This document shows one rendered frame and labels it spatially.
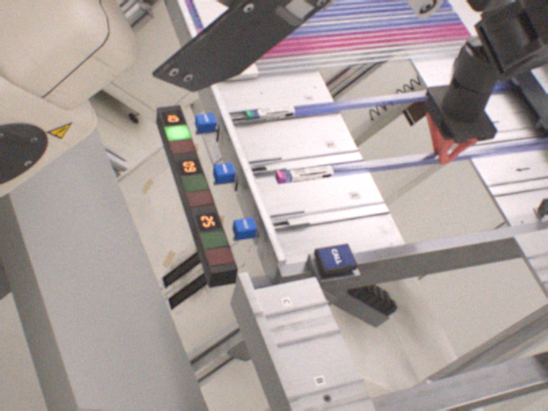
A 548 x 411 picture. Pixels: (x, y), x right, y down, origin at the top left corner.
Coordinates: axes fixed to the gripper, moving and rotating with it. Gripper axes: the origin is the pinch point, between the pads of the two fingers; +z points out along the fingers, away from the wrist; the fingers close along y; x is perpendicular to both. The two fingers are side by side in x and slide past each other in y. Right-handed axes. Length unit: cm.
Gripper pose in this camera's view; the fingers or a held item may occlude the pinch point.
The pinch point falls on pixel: (443, 155)
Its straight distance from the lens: 133.4
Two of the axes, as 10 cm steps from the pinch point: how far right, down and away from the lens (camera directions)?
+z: -1.5, 6.6, 7.4
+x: -9.4, 1.3, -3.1
